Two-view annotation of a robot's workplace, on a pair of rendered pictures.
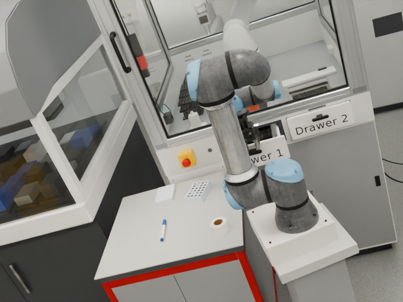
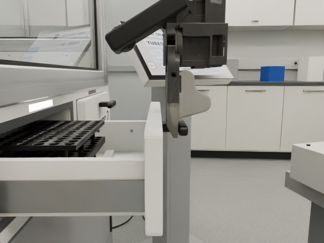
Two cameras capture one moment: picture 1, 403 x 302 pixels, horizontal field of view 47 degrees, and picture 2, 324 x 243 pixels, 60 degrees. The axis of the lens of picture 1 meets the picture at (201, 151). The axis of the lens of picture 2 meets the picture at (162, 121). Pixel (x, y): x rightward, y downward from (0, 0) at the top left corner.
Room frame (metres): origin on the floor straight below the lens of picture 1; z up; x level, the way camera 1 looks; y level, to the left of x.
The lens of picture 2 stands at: (1.89, 0.18, 0.98)
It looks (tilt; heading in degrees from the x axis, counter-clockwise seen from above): 9 degrees down; 256
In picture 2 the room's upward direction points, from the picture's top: straight up
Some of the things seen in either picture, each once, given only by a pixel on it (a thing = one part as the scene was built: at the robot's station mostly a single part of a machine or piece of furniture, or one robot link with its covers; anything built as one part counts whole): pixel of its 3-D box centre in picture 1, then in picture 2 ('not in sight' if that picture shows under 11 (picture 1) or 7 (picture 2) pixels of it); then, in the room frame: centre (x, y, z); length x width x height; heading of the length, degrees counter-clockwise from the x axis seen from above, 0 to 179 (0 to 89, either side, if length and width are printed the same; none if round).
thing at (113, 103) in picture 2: (319, 117); (106, 104); (1.86, -0.55, 0.91); 0.07 x 0.04 x 0.01; 77
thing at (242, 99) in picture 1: (237, 100); not in sight; (1.66, -0.20, 1.20); 0.11 x 0.11 x 0.08; 76
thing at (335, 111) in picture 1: (320, 120); (97, 116); (1.89, -0.55, 0.87); 0.29 x 0.02 x 0.11; 77
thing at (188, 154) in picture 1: (186, 159); not in sight; (2.01, 0.08, 0.88); 0.07 x 0.05 x 0.07; 77
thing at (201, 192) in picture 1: (198, 192); not in sight; (1.85, 0.08, 0.78); 0.12 x 0.08 x 0.04; 150
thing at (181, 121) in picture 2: (253, 151); (173, 126); (1.78, -0.21, 0.91); 0.07 x 0.04 x 0.01; 77
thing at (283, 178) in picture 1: (284, 181); not in sight; (1.33, -0.22, 1.00); 0.13 x 0.12 x 0.14; 76
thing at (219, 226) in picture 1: (219, 226); not in sight; (1.54, 0.04, 0.78); 0.07 x 0.07 x 0.04
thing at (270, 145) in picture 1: (255, 154); (155, 148); (1.81, -0.21, 0.87); 0.29 x 0.02 x 0.11; 77
